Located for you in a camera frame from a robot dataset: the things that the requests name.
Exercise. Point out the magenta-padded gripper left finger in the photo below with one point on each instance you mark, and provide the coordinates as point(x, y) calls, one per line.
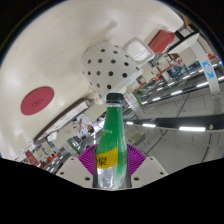
point(75, 171)

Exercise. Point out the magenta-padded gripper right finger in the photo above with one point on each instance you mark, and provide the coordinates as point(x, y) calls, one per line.
point(148, 171)

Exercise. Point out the green labelled drink bottle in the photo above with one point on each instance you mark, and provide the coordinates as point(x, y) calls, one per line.
point(111, 140)

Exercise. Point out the ceiling air conditioner unit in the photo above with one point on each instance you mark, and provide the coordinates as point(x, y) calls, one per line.
point(136, 137)

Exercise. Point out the group of ceiling lights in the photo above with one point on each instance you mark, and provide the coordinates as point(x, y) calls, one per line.
point(191, 128)

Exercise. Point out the flat round red coaster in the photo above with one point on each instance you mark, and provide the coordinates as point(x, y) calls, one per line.
point(37, 101)

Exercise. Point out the white black-dotted mug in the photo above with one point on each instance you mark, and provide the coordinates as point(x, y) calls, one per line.
point(106, 66)

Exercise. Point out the white table with black leg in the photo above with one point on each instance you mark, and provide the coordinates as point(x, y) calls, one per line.
point(183, 42)

